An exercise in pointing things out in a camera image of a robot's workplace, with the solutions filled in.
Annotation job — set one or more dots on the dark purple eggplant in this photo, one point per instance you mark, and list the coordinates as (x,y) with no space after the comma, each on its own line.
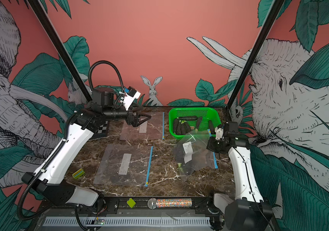
(181,169)

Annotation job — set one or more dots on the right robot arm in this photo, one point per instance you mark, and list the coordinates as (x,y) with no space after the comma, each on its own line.
(248,211)

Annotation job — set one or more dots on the lime green sticky note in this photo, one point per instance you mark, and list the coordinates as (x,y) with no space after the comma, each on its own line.
(131,202)

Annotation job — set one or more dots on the white perforated rail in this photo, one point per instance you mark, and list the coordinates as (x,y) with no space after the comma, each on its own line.
(128,221)

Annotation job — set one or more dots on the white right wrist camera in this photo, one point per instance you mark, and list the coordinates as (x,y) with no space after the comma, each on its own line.
(219,133)

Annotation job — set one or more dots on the right black frame post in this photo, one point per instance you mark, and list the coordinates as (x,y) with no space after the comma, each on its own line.
(267,25)

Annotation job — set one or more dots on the black white checkerboard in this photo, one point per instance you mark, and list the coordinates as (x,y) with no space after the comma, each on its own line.
(101,132)

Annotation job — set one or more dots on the clear zip-top bag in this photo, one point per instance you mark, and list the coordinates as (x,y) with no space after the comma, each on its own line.
(192,152)
(124,165)
(149,130)

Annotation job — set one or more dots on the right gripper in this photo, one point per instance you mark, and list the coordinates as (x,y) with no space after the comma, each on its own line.
(211,145)

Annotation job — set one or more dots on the small green striped block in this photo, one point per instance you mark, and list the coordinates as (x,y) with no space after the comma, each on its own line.
(78,174)

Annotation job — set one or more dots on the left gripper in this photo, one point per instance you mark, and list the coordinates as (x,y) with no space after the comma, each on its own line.
(132,122)

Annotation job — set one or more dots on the sprinkle-filled cylinder tube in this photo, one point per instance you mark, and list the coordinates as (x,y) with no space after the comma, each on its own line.
(154,203)

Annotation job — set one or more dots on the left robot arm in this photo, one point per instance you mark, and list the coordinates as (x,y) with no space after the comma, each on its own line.
(48,179)

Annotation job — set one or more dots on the black frame post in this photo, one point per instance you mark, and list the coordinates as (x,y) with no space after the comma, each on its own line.
(267,25)
(43,18)

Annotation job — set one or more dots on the left black frame post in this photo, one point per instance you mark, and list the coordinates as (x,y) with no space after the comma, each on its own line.
(43,18)

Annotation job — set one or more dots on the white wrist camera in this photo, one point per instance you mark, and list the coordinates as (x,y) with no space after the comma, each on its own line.
(130,95)
(219,133)

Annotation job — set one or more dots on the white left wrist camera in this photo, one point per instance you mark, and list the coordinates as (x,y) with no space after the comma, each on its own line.
(130,95)

